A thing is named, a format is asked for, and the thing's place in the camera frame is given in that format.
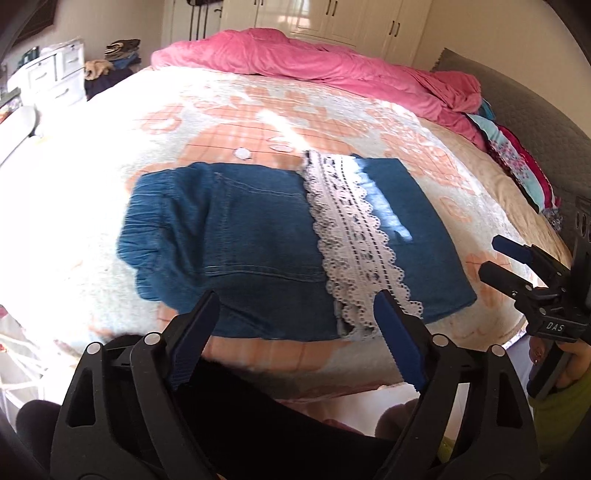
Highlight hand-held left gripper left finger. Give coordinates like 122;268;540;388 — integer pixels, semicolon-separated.
50;291;222;480

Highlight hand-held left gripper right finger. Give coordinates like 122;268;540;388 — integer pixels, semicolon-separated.
373;290;541;480

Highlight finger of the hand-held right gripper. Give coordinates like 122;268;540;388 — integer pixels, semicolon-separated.
492;234;574;288
478;260;563;309

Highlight blue denim pants lace trim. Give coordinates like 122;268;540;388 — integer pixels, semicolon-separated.
116;150;478;343

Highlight person's right forearm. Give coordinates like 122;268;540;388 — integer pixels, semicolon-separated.
531;376;591;480

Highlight person's right hand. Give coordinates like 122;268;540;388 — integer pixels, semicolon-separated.
529;335;591;402

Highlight floral printed cloth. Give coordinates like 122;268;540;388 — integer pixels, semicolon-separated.
466;99;565;232

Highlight person's leg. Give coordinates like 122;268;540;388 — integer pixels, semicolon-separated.
16;360;403;480

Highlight grey padded headboard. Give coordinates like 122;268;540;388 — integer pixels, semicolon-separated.
431;47;591;217

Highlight pink duvet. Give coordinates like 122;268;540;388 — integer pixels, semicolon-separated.
151;28;488;151

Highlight dark blue cloth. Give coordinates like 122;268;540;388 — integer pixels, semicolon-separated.
85;54;153;100

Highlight white bed footboard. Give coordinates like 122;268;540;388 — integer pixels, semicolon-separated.
0;105;38;168

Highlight beige crumpled cloth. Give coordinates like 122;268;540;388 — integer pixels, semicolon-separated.
84;59;116;80

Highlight white wardrobe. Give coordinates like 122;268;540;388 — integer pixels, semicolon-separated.
161;0;435;71

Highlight white drawer cabinet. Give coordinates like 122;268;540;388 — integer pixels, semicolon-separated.
7;39;88;110

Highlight pile of dark clothes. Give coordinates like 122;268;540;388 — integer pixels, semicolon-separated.
104;39;142;61

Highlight white wire rack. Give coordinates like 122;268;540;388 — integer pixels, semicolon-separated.
0;331;48;409

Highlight black wall television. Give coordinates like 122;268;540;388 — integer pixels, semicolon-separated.
14;0;59;40

